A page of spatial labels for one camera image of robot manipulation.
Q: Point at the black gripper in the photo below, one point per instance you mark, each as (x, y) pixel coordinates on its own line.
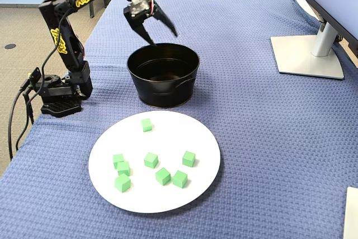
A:
(136, 18)

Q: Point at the green cube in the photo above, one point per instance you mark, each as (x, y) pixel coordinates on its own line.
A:
(146, 125)
(118, 158)
(163, 177)
(123, 168)
(188, 159)
(179, 179)
(122, 183)
(151, 160)

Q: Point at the white round plate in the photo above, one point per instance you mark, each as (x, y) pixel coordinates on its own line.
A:
(167, 138)

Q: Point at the black metal bucket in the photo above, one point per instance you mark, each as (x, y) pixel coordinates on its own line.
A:
(162, 93)

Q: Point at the blue woven tablecloth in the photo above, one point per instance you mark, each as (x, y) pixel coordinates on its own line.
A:
(251, 110)

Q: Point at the dark round floor cover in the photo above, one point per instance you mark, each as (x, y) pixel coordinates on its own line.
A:
(10, 46)

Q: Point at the silver monitor stand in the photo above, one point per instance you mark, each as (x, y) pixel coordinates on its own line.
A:
(302, 57)

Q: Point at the white flat panel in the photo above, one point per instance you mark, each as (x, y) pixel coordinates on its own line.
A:
(352, 216)

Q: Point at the small wrist camera board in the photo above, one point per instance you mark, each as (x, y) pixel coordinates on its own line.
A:
(140, 6)

